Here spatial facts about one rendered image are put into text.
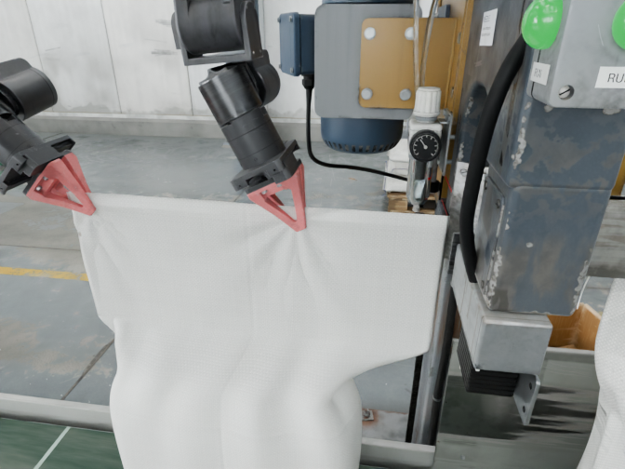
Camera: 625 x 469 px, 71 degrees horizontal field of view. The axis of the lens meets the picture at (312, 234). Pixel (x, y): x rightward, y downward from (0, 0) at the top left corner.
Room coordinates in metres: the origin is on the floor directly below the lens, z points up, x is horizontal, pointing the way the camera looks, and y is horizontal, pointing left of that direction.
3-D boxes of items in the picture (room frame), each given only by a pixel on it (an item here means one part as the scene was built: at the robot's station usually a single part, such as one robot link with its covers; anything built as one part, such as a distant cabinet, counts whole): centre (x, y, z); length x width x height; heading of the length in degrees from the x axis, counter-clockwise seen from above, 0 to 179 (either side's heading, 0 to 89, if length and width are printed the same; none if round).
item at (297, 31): (0.78, 0.01, 1.25); 0.10 x 0.08 x 0.12; 17
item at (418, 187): (0.53, -0.14, 1.11); 0.03 x 0.03 x 0.06
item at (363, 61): (0.72, -0.15, 1.23); 0.28 x 0.07 x 0.16; 82
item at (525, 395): (0.33, -0.18, 0.98); 0.09 x 0.05 x 0.05; 172
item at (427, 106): (0.53, -0.14, 1.14); 0.05 x 0.04 x 0.16; 172
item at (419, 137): (0.51, -0.13, 1.16); 0.04 x 0.02 x 0.04; 82
